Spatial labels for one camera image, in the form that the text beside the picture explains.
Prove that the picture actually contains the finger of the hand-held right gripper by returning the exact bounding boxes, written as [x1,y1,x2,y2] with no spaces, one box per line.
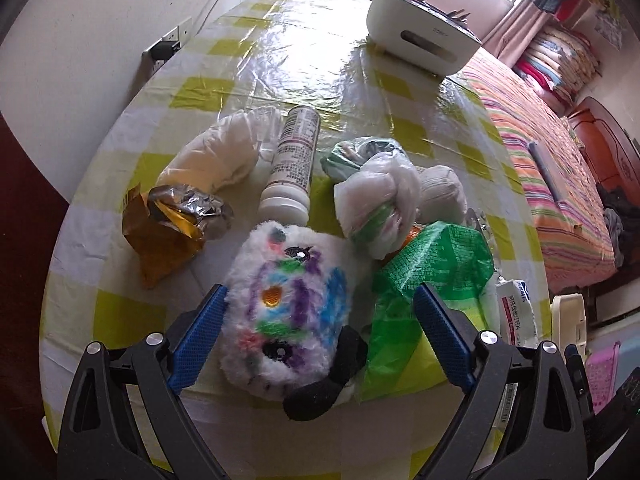
[566,344,587,413]

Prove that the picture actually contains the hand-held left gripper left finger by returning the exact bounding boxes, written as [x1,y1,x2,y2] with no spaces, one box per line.
[59,282,231,480]

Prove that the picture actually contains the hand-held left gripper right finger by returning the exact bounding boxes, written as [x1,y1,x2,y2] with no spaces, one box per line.
[412,281,596,480]

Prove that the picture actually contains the cream trash bin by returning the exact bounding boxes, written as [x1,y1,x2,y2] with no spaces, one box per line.
[550,292,587,356]

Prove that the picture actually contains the white tissue packet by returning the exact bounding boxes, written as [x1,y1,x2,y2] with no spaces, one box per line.
[495,279,541,346]

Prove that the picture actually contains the gold foil snack wrapper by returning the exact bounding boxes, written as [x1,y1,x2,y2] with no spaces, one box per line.
[122,184,235,288]

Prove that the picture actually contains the white fluffy plush toy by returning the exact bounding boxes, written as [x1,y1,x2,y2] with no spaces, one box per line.
[220,220,368,421]

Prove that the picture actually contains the white knotted plastic bag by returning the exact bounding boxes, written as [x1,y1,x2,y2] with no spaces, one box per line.
[334,154,423,261]

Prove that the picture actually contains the green white plastic bag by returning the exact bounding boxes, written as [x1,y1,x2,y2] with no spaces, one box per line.
[320,136,406,183]

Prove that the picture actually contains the pink patterned bag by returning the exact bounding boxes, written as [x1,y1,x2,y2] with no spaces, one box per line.
[585,341,623,413]

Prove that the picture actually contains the bed with striped sheet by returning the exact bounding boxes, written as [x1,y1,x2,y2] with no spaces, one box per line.
[460,47,623,293]

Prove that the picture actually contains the white fabric cap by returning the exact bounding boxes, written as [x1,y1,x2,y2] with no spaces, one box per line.
[417,165,468,225]

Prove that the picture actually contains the dark clothes pile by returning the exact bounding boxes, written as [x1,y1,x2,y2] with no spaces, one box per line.
[602,187,637,266]

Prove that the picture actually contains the crumpled white plastic bag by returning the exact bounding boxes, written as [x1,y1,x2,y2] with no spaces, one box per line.
[157,107,286,196]

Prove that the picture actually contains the white labelled bottle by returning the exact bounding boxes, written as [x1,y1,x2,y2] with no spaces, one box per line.
[258,105,321,224]

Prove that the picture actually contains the orange wooden headboard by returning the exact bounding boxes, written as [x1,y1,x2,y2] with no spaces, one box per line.
[567,97,640,211]

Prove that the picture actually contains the stack of folded quilts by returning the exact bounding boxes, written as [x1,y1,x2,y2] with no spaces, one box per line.
[515,27,601,106]

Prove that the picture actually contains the yellow checkered tablecloth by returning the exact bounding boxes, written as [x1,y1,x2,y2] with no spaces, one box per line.
[42,0,551,480]

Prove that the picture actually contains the pink curtain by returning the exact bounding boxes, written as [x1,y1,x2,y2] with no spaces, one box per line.
[482,0,551,68]

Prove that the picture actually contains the white desktop organizer box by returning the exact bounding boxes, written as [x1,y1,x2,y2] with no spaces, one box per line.
[366,0,483,77]

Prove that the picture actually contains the wall socket with plug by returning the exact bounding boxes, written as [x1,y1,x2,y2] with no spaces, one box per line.
[142,17,193,73]

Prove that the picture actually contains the wall poster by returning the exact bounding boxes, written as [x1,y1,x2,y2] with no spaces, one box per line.
[592,0,632,51]

